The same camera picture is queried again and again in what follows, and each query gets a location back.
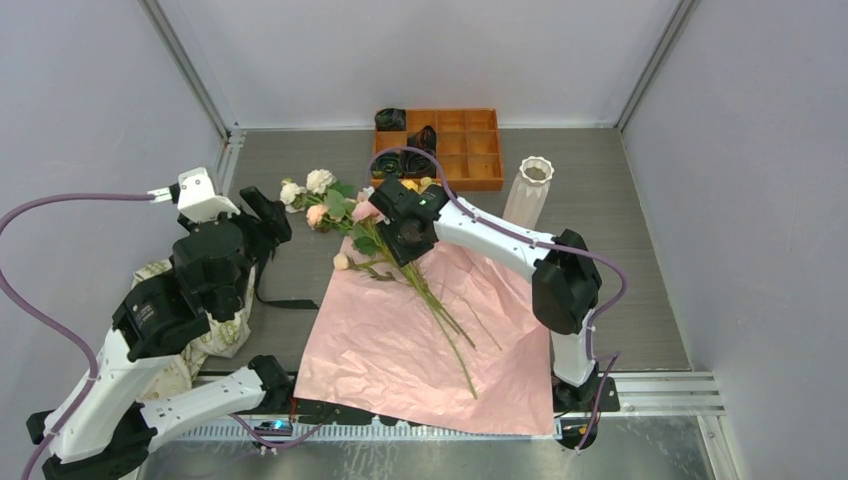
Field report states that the yellow flower stem bunch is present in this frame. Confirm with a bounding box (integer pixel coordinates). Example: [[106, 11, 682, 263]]
[[400, 176, 505, 352]]

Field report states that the pink and white flower bunch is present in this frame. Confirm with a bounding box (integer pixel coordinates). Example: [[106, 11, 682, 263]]
[[279, 169, 478, 399]]

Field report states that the black ribbon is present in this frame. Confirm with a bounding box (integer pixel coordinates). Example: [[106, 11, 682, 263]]
[[254, 242, 319, 312]]

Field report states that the white ribbed ceramic vase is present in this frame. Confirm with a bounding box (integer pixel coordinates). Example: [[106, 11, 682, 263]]
[[502, 156, 555, 230]]

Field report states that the pink wrapping paper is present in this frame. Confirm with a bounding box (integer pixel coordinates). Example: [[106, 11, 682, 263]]
[[295, 243, 554, 436]]

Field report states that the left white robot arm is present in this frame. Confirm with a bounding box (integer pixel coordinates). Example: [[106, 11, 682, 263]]
[[26, 187, 294, 479]]

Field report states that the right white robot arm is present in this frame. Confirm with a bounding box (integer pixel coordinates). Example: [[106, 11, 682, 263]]
[[365, 179, 602, 411]]

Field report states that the dark rolled cloth bottom-centre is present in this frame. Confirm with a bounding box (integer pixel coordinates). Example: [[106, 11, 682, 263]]
[[401, 150, 437, 179]]

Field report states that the dark rolled cloth bottom-left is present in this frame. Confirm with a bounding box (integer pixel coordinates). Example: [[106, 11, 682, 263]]
[[371, 152, 403, 180]]

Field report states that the dark rolled cloth middle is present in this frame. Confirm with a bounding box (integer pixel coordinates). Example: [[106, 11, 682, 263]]
[[407, 125, 438, 152]]

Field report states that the cream patterned cloth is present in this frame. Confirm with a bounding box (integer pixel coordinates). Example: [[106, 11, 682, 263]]
[[138, 268, 256, 401]]

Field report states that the orange wooden compartment tray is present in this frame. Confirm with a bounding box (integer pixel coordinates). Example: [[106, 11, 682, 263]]
[[373, 108, 504, 191]]

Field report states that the dark rolled cloth top-left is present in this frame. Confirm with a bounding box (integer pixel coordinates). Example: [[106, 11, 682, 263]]
[[374, 108, 407, 132]]

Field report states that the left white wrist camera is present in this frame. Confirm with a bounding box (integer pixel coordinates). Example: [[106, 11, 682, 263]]
[[147, 167, 241, 223]]

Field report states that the grey slotted cable duct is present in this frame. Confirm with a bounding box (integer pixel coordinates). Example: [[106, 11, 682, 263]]
[[174, 418, 563, 442]]

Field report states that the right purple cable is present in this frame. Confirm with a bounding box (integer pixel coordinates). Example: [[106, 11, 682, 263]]
[[367, 146, 629, 455]]

